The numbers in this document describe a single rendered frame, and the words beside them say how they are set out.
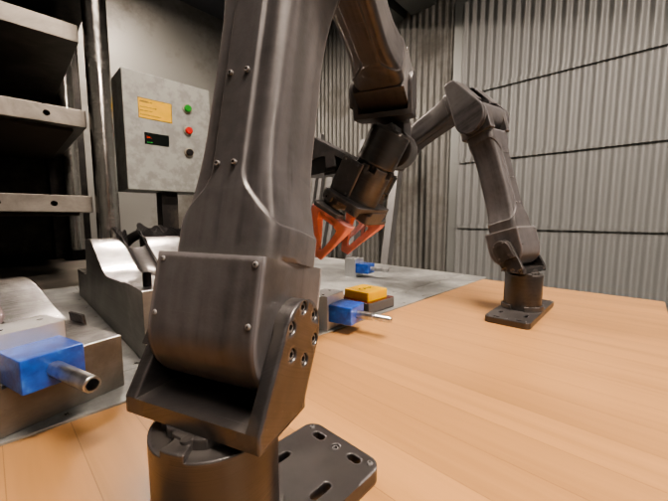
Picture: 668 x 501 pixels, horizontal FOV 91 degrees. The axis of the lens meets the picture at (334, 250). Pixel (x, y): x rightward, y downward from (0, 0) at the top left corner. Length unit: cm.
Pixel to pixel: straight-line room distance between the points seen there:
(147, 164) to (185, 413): 122
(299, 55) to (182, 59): 332
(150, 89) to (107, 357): 113
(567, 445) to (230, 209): 31
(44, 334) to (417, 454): 33
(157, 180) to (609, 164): 220
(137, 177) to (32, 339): 100
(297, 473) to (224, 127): 22
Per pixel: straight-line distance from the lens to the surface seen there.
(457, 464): 30
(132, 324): 50
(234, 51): 21
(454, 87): 77
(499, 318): 62
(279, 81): 19
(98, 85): 124
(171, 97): 144
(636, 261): 232
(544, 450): 33
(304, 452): 28
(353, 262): 96
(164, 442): 19
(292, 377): 17
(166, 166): 137
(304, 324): 17
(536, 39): 259
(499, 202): 69
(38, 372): 35
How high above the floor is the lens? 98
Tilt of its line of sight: 6 degrees down
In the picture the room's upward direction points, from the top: straight up
